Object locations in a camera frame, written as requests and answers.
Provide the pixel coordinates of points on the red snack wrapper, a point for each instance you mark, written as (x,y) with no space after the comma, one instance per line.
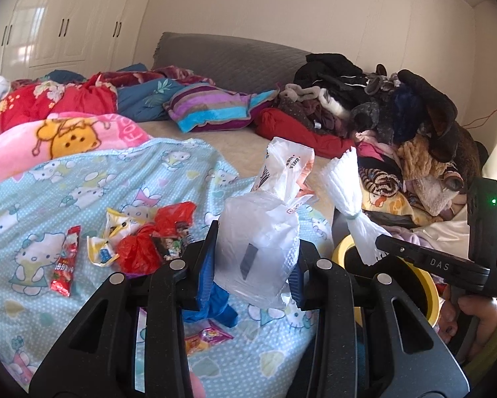
(65,265)

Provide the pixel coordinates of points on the navy fuzzy garment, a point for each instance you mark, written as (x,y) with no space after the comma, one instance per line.
(406,112)

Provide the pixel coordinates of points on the light blue cat blanket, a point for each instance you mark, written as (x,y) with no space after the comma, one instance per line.
(86,166)

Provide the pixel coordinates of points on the dark brown plush garment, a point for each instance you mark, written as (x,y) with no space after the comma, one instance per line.
(435,99)

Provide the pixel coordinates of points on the brown striped garment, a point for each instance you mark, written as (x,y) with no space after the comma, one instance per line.
(381,182)

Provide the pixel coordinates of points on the yellow waste bin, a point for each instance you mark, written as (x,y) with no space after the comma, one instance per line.
(431,298)

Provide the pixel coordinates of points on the beige fleece garment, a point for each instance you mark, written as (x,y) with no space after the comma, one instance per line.
(298,91)

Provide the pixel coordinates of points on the red floral quilt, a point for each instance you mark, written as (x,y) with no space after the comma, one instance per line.
(78,99)

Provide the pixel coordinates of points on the person's right hand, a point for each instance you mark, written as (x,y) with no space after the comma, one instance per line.
(487,311)

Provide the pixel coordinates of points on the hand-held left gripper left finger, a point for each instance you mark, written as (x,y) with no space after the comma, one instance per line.
(207,269)

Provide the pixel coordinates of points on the red garment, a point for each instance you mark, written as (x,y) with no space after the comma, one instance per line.
(298,132)

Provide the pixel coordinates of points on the dark red floral blanket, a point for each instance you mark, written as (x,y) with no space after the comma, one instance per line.
(140,76)

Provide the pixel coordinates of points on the striped pillow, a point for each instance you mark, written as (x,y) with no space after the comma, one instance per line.
(207,107)

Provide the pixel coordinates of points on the pink garment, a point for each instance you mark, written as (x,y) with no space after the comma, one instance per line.
(375,147)

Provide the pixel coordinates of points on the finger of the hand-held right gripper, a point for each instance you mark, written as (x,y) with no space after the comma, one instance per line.
(406,253)

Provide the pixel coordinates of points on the beige bed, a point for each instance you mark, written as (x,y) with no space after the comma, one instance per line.
(231,149)

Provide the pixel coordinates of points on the tan fuzzy garment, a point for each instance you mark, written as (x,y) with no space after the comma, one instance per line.
(418,157)

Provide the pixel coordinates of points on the lavender fleece garment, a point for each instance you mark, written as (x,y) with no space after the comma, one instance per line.
(418,236)

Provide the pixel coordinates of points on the yellow bear blanket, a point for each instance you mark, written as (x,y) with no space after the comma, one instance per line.
(389,207)

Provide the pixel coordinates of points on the cream wardrobe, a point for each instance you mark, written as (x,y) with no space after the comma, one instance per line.
(65,8)

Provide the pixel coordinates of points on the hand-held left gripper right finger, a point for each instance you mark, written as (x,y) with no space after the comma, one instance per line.
(299,294)

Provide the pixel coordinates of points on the black jacket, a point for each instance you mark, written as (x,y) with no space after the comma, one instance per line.
(331,74)

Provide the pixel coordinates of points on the pink candy wrapper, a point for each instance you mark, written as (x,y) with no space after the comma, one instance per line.
(209,336)

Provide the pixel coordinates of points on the blue leaf print quilt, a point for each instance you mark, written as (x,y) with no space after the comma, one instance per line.
(148,99)

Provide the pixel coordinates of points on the blue plastic bag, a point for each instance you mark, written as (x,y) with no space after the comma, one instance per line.
(215,306)

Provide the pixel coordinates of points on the grey knit garment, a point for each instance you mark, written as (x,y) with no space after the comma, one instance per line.
(370,116)

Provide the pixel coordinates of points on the cartoon printed wrapper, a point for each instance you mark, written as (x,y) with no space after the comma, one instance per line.
(171,244)

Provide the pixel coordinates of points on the pink bear blanket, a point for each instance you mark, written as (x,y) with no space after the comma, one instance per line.
(115,128)

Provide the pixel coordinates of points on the maroon garment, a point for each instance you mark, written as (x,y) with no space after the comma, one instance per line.
(302,112)

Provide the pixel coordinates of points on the white plastic bag bundle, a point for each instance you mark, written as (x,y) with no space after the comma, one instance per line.
(343,186)

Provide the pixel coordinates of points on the white yellow wrapper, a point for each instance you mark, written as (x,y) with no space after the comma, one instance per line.
(103,253)

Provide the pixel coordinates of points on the grey quilted headboard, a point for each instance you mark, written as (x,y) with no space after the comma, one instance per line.
(231,62)

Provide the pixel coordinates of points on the red plastic bag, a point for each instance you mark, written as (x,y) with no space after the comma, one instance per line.
(136,253)

